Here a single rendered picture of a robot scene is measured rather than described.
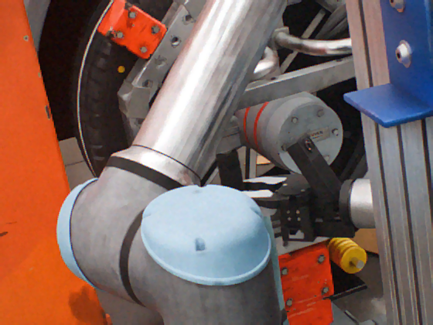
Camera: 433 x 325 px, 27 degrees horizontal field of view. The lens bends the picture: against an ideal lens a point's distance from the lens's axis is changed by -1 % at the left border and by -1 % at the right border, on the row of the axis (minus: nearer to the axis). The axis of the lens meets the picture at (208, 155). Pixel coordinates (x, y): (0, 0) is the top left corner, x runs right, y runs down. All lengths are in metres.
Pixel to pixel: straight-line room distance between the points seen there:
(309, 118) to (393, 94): 0.95
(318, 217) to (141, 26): 0.45
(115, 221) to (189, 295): 0.13
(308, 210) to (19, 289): 0.44
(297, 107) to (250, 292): 0.74
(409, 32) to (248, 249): 0.32
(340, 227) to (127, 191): 0.54
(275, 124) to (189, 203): 0.69
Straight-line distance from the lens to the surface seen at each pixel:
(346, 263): 1.88
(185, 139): 0.98
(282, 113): 1.57
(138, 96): 1.60
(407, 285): 0.75
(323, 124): 1.58
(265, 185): 1.47
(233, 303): 0.86
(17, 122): 1.27
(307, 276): 1.83
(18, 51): 1.25
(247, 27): 1.03
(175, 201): 0.89
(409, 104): 0.60
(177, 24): 1.61
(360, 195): 1.37
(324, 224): 1.42
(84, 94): 1.74
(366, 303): 2.75
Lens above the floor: 1.39
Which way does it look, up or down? 20 degrees down
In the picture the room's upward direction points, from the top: 11 degrees counter-clockwise
